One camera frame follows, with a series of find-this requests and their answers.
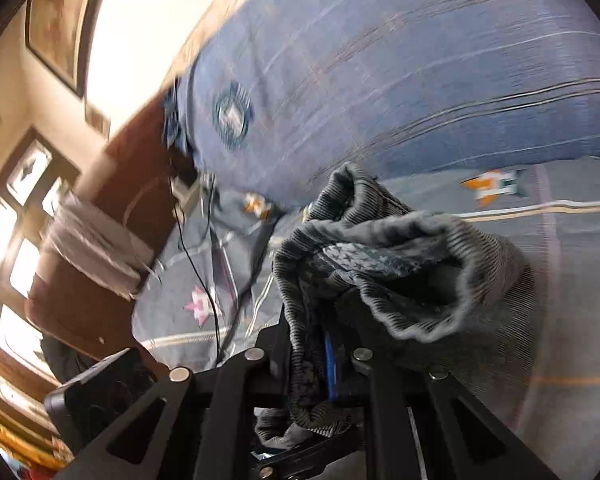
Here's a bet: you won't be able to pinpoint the white charger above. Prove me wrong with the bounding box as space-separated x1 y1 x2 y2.
170 175 197 202

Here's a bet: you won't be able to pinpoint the white cloth wrap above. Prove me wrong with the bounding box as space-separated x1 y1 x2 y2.
42 195 154 302

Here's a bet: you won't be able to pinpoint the dark cloth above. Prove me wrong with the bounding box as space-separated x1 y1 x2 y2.
40 335 108 388

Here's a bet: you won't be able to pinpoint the grey printed bed sheet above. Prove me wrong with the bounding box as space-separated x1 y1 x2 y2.
130 152 600 480

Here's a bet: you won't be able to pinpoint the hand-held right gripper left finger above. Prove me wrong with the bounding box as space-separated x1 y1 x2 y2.
55 322 292 480

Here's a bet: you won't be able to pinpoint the brown wooden headboard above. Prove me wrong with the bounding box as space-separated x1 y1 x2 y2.
25 92 201 356

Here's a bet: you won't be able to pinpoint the grey denim pants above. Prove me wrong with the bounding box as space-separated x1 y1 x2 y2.
252 162 546 453

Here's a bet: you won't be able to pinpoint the small wall frame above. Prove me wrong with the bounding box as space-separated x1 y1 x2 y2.
84 102 112 137

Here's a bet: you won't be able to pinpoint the white cable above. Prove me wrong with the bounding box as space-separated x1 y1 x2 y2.
122 175 177 227

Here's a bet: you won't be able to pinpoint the blue plaid pillow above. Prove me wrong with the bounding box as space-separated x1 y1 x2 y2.
177 0 600 211

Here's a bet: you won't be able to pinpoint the framed wall picture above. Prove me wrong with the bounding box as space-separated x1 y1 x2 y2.
25 0 107 99

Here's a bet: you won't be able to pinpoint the blue denim cloth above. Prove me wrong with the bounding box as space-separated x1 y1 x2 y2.
160 85 192 157

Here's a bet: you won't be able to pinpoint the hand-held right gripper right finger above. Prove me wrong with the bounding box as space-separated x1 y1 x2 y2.
323 310 561 480

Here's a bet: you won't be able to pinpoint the wooden framed window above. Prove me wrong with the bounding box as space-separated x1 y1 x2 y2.
0 127 81 441

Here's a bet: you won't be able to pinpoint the black cable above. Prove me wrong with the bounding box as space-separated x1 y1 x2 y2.
170 160 241 361

